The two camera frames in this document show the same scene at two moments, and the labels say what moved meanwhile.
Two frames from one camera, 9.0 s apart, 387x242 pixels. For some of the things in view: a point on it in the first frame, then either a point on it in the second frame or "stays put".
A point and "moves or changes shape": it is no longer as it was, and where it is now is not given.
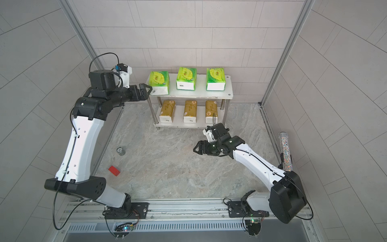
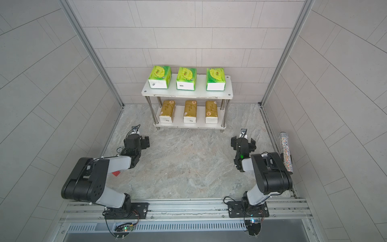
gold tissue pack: [190, 111] stays put
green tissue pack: [215, 79] stays put
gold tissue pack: [167, 112] stays put
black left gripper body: [122, 96] → [144, 144]
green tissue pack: [159, 82] moves or changes shape
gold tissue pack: [211, 107] stays put
